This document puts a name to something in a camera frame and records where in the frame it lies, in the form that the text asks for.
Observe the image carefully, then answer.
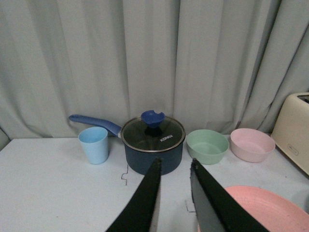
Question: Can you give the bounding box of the grey curtain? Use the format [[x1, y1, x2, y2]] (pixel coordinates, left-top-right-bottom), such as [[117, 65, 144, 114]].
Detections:
[[0, 0, 309, 147]]

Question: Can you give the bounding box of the green bowl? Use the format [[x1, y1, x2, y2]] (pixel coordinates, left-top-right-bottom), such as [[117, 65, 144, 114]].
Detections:
[[187, 130, 229, 165]]

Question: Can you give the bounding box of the glass pot lid blue knob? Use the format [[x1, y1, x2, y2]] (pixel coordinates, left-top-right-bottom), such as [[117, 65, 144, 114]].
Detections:
[[120, 110, 185, 153]]

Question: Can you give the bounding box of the left light blue cup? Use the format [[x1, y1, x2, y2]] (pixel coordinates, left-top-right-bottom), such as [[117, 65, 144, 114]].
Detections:
[[78, 127, 108, 165]]

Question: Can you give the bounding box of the pink bowl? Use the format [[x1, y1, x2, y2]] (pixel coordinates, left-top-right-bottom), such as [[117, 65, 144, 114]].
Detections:
[[230, 128, 276, 163]]

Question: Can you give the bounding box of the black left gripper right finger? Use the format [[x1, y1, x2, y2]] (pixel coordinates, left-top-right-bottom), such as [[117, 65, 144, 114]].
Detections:
[[190, 158, 268, 232]]

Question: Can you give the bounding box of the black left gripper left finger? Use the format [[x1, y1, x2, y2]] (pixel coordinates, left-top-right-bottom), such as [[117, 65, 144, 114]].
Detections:
[[107, 158, 162, 232]]

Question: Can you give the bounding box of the dark blue saucepan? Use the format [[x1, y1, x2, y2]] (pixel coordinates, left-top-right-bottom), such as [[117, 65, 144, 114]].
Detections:
[[69, 115, 184, 175]]

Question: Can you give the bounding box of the pink plate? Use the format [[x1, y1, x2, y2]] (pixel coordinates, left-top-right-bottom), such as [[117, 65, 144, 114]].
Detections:
[[192, 186, 309, 232]]

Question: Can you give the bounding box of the cream toaster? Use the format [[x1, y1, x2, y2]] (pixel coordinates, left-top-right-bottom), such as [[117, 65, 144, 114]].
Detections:
[[271, 92, 309, 174]]

